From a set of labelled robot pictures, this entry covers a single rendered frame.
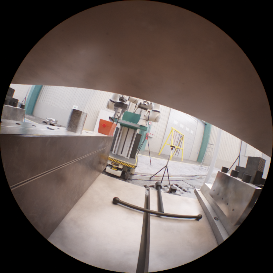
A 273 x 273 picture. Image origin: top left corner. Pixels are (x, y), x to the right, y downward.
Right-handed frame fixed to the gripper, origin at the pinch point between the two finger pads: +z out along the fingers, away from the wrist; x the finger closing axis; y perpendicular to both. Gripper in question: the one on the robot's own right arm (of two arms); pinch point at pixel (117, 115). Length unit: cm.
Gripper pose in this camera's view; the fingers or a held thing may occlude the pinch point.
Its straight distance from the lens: 91.2
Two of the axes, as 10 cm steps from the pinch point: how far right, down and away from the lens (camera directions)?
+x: -9.6, -2.9, -0.5
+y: -0.5, 0.0, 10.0
